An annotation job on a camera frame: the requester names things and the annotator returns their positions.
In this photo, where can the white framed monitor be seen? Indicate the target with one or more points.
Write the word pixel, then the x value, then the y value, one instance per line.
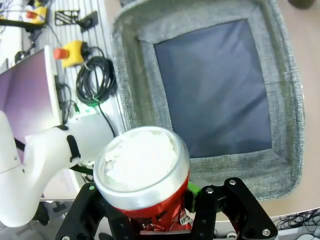
pixel 27 100

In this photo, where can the grey fabric basket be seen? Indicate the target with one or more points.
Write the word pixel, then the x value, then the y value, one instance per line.
pixel 207 97

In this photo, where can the crushed red soda can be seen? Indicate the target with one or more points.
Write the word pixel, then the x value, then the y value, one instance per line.
pixel 142 172

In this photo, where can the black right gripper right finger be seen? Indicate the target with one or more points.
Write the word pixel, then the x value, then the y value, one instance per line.
pixel 225 207

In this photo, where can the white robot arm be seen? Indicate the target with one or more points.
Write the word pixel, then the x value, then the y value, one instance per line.
pixel 45 162

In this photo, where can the black metal bracket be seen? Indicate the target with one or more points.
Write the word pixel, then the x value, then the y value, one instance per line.
pixel 65 17

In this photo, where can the yellow emergency stop button box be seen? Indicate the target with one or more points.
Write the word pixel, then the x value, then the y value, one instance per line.
pixel 72 53
pixel 35 13

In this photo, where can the black flat device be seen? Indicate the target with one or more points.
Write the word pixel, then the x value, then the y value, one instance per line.
pixel 88 21

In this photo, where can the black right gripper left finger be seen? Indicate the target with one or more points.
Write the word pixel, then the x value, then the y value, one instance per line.
pixel 85 215

